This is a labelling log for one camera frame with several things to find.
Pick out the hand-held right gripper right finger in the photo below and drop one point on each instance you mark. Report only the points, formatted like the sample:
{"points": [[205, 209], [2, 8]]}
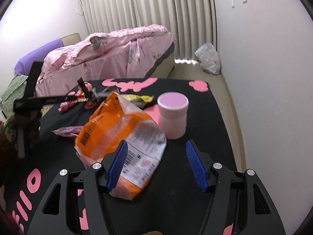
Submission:
{"points": [[196, 166]]}

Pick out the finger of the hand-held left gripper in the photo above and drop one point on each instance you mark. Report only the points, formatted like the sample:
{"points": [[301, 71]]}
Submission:
{"points": [[33, 78], [49, 100]]}

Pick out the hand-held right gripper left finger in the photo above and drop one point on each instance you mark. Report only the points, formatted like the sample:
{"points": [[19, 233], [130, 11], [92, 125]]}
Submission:
{"points": [[118, 164]]}

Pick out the dark gold candy wrapper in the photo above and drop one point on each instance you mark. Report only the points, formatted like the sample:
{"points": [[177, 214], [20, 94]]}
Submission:
{"points": [[85, 99]]}

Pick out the orange snack packet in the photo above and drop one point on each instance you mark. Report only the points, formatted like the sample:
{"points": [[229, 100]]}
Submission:
{"points": [[110, 127]]}

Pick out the pink toy figure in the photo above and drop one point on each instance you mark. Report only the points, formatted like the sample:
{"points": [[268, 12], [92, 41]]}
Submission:
{"points": [[64, 106]]}

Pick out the purple pillow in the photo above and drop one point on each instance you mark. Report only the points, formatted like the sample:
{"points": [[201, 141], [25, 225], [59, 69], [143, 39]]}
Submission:
{"points": [[31, 58]]}

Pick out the green checked cloth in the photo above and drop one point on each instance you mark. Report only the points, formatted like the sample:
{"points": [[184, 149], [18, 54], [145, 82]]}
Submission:
{"points": [[13, 88]]}

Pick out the purple wrapper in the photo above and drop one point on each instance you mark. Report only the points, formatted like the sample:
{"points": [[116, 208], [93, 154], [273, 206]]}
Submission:
{"points": [[68, 130]]}

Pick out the black pink-printed table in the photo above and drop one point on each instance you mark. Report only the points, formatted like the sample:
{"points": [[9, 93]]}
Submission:
{"points": [[207, 117]]}

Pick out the pink lidded container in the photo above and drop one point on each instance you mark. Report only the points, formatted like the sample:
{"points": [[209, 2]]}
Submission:
{"points": [[172, 120]]}

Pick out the yellow black wrapper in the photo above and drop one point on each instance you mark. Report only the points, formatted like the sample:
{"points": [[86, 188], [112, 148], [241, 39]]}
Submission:
{"points": [[141, 99]]}

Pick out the pink floral duvet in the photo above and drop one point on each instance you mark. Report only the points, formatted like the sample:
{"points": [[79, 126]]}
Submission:
{"points": [[110, 51]]}

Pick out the bed with pink sheet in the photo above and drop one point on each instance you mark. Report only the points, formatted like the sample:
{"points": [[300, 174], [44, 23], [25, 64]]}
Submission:
{"points": [[163, 66]]}

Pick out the white plastic bag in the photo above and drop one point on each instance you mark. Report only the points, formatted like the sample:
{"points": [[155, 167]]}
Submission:
{"points": [[209, 58]]}

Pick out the beige pleated curtain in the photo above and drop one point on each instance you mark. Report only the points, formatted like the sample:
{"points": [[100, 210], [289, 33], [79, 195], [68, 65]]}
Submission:
{"points": [[146, 5]]}

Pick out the small white wall switch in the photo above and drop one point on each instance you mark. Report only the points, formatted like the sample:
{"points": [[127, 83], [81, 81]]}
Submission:
{"points": [[232, 2]]}

